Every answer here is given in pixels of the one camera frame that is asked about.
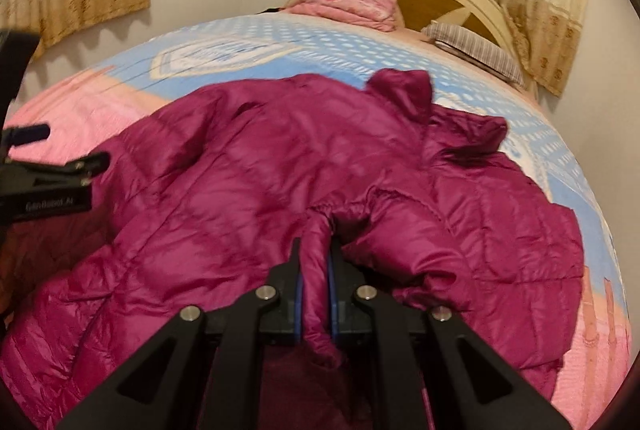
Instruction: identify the folded pink blanket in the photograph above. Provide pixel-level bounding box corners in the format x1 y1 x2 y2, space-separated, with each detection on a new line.
282 0 398 33

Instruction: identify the magenta quilted puffer jacket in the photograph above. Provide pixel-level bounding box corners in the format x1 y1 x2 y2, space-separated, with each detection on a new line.
1 70 584 429

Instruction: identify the striped pillow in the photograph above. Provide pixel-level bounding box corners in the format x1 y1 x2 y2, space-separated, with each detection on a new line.
421 22 524 88

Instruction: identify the pink and blue bedspread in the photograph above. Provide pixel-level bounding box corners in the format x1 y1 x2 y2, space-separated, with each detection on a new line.
9 13 631 429

